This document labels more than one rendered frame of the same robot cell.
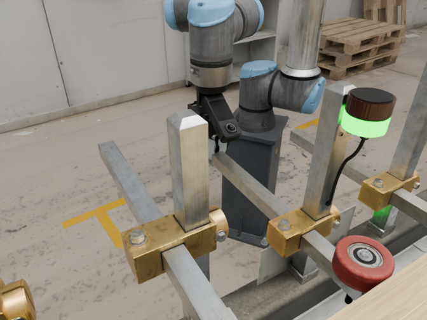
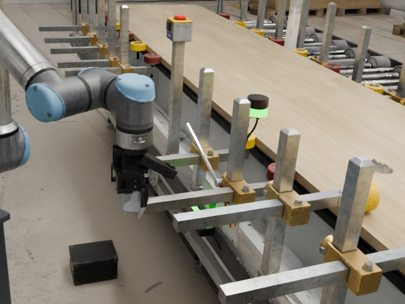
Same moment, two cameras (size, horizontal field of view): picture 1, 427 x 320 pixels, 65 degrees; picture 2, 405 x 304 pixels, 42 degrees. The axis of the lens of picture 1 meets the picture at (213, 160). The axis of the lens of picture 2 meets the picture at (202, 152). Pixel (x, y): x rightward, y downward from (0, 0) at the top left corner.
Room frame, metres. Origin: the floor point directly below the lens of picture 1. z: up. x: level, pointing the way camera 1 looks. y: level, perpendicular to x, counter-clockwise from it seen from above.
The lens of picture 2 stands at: (0.40, 1.18, 1.57)
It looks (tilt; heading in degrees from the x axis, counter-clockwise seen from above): 25 degrees down; 277
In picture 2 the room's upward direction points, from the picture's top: 4 degrees clockwise
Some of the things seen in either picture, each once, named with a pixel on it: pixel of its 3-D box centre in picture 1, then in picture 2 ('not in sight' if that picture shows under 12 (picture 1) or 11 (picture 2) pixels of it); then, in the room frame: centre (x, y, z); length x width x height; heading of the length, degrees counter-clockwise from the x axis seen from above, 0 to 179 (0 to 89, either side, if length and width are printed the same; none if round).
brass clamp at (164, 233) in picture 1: (177, 238); (285, 201); (0.32, 0.05, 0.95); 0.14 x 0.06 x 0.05; 120
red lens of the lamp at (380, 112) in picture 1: (369, 103); (257, 101); (0.42, -0.21, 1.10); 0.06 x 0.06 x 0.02
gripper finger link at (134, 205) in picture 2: (204, 148); (133, 206); (0.70, 0.02, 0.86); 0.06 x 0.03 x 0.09; 30
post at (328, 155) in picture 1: (316, 210); (234, 177); (0.46, -0.19, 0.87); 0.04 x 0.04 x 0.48; 30
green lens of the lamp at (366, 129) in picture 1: (365, 120); (256, 110); (0.42, -0.21, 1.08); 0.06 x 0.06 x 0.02
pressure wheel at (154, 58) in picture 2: not in sight; (152, 66); (0.96, -1.30, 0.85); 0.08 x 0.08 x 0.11
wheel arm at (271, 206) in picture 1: (274, 210); (218, 196); (0.49, -0.12, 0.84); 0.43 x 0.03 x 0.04; 30
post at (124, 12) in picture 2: not in sight; (123, 56); (1.09, -1.26, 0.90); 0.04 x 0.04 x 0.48; 30
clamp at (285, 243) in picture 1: (305, 226); (237, 189); (0.44, -0.17, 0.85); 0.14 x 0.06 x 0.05; 120
